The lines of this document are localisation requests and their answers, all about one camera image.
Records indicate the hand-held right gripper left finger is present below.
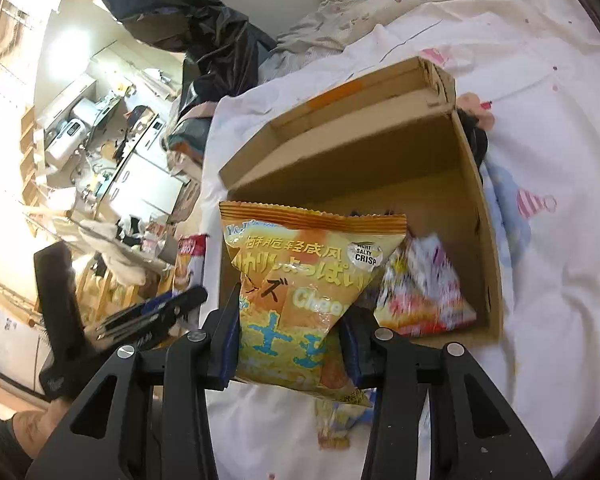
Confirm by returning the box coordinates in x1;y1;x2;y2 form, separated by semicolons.
25;282;243;480

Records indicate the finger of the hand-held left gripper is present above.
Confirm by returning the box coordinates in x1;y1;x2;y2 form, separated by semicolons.
95;286;209;335
92;317;183;357

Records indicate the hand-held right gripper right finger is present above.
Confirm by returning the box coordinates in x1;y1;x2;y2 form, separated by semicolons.
337;306;553;480

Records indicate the red white snack packet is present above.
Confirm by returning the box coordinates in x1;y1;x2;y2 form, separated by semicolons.
176;233;212;322

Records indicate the yellow orange chip bag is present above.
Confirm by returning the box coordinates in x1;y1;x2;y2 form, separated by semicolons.
218;200;409;408

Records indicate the white chip bag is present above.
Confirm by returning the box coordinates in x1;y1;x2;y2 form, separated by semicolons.
374;233;478;337

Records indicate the brown cardboard box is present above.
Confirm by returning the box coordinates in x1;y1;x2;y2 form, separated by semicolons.
218;56;504;344

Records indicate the person's left forearm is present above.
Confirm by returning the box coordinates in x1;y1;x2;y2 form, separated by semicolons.
0;402;58;462

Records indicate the cream hanging cloth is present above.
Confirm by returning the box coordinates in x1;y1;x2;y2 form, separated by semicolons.
76;216;168;287

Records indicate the blue yellow snack packet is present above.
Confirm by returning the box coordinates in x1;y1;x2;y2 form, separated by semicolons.
314;399;377;455

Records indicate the white kitchen base cabinet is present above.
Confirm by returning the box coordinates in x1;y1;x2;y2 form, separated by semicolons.
104;151;189;220

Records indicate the teal orange bag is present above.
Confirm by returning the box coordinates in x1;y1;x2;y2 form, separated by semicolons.
166;102;218;173

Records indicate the white water heater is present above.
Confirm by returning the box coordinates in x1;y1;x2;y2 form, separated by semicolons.
44;97;108;167

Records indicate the small black pink item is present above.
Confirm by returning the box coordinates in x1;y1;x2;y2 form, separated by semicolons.
454;91;497;163

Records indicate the black plastic sheet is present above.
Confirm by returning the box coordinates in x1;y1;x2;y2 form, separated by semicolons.
77;0;277;116

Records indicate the beige patterned duvet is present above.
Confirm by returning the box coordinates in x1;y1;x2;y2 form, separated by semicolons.
275;0;481;83

